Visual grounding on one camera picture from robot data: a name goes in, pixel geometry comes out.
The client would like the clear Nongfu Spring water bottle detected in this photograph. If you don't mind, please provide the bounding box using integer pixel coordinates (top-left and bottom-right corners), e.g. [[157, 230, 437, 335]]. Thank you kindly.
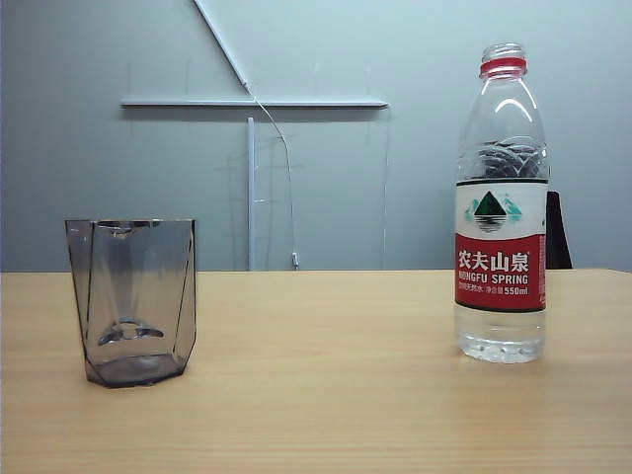
[[453, 41, 551, 365]]

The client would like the grey transparent faceted cup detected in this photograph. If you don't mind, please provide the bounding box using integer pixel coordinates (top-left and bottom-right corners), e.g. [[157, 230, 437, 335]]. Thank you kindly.
[[64, 217, 199, 390]]

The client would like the black office chair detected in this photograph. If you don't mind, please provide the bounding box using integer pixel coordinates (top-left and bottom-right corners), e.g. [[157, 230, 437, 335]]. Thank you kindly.
[[544, 191, 575, 271]]

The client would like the thin white hanging cable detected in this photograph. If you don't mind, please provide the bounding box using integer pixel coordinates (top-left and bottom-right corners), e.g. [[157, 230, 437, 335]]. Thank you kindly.
[[243, 81, 301, 271]]

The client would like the vertical white wall conduit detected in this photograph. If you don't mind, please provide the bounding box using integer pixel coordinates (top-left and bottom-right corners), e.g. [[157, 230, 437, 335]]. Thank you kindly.
[[246, 116, 257, 272]]

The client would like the horizontal white wall conduit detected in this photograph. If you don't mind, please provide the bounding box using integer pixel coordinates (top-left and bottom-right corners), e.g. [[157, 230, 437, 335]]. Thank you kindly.
[[120, 98, 391, 110]]

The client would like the diagonal white wall conduit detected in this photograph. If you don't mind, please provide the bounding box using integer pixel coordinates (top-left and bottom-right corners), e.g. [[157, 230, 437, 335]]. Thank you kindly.
[[193, 0, 255, 91]]

